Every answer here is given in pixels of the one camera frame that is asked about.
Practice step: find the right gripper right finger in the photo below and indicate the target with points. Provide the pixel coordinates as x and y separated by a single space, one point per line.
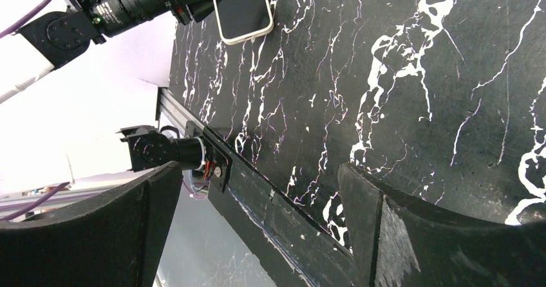
400 240

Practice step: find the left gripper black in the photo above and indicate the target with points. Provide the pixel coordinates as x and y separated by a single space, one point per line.
113 17

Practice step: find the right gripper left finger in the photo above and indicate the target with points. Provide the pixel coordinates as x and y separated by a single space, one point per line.
115 238

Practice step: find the black smartphone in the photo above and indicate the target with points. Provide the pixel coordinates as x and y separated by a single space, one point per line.
243 8

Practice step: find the beige phone case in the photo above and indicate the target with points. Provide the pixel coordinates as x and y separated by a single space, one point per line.
247 38

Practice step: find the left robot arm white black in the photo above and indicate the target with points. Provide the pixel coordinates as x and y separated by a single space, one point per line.
39 43

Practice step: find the aluminium front rail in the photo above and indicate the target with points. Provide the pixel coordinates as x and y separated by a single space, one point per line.
169 112

